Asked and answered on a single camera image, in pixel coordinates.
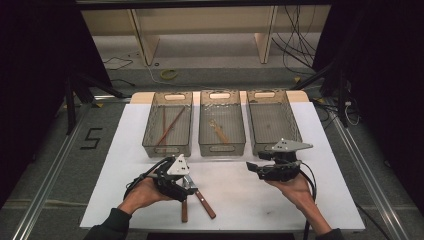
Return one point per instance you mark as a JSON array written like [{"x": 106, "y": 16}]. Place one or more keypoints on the brown wooden chopstick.
[{"x": 171, "y": 125}]

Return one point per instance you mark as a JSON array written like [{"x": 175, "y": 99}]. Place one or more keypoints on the translucent orange plastic spoon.
[{"x": 220, "y": 132}]

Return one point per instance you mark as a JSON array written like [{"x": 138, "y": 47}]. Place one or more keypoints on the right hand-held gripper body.
[{"x": 285, "y": 168}]

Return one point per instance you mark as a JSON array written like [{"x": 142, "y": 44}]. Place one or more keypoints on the light wooden furniture frame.
[{"x": 200, "y": 20}]

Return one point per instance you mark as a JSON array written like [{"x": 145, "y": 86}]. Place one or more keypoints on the person's right hand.
[{"x": 298, "y": 193}]

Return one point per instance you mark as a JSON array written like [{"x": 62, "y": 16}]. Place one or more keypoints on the person's left hand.
[{"x": 143, "y": 195}]

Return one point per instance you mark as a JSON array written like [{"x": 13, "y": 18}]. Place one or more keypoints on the black metal stand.
[
  {"x": 71, "y": 100},
  {"x": 336, "y": 86}
]

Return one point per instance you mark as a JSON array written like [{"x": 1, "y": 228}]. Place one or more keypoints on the yellow tape roll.
[{"x": 169, "y": 74}]

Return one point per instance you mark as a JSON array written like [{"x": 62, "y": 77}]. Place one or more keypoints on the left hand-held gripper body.
[{"x": 173, "y": 180}]

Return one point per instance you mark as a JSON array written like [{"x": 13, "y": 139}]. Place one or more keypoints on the black curtain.
[
  {"x": 390, "y": 83},
  {"x": 33, "y": 83}
]

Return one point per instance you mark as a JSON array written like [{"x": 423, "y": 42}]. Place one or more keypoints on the aluminium floor rail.
[
  {"x": 50, "y": 176},
  {"x": 366, "y": 173}
]

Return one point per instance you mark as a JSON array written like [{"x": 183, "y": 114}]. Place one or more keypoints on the smoky clear plastic bin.
[
  {"x": 230, "y": 113},
  {"x": 176, "y": 133},
  {"x": 273, "y": 120}
]

